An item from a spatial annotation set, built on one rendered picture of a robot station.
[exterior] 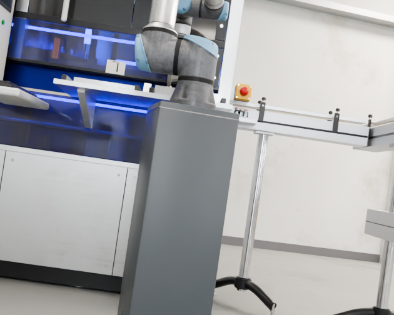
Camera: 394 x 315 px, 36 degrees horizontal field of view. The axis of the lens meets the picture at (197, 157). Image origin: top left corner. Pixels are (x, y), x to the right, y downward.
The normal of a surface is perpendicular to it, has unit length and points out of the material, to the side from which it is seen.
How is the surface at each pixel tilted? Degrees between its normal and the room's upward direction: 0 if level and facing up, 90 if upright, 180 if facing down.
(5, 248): 90
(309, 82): 90
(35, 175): 90
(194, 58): 92
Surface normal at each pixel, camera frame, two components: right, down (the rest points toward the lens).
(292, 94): 0.23, 0.00
